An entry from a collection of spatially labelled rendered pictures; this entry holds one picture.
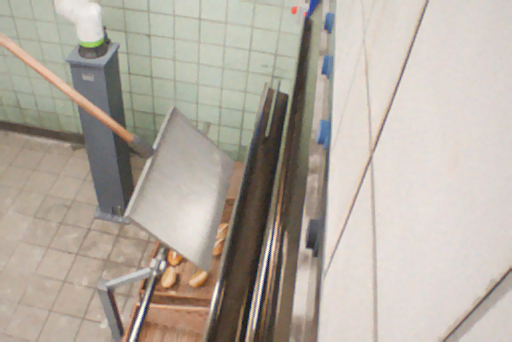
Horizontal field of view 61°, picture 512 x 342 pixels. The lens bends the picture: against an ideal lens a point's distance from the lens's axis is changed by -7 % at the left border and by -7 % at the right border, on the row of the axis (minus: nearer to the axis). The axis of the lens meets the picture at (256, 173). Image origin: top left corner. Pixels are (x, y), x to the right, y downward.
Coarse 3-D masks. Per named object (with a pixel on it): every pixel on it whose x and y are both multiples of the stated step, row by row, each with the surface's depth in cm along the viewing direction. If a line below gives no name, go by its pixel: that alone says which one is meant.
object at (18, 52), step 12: (0, 36) 129; (12, 48) 131; (24, 60) 134; (36, 60) 136; (48, 72) 138; (60, 84) 140; (72, 96) 142; (84, 108) 145; (96, 108) 146; (108, 120) 148; (120, 132) 151
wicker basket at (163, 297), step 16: (224, 208) 221; (176, 272) 208; (208, 272) 210; (144, 288) 190; (160, 288) 201; (176, 288) 203; (192, 288) 204; (208, 288) 204; (160, 304) 188; (176, 304) 186; (192, 304) 183; (208, 304) 180
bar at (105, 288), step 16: (208, 128) 192; (160, 256) 145; (144, 272) 148; (160, 272) 143; (96, 288) 159; (112, 288) 159; (112, 304) 168; (144, 304) 133; (112, 320) 177; (144, 320) 131
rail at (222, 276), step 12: (264, 84) 171; (264, 96) 166; (252, 144) 147; (252, 156) 144; (240, 192) 133; (240, 204) 130; (228, 240) 121; (228, 252) 118; (228, 264) 116; (216, 288) 110; (216, 300) 108; (216, 312) 106; (204, 336) 102
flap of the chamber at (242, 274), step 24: (264, 120) 160; (264, 168) 145; (264, 192) 138; (240, 216) 130; (264, 216) 132; (240, 240) 124; (240, 264) 119; (240, 288) 114; (240, 312) 110; (216, 336) 104; (240, 336) 106
